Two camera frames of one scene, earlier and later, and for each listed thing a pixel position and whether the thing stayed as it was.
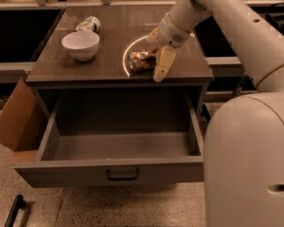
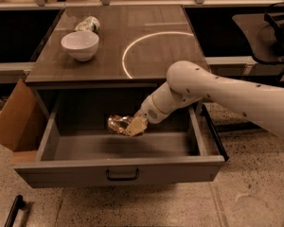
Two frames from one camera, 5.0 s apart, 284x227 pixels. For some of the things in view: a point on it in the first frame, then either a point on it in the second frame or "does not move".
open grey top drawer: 107,137 does not move
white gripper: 168,32 to 149,112
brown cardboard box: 20,125 does not move
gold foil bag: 142,61 to 117,123
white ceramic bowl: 81,44 does not move
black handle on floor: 18,203 does not move
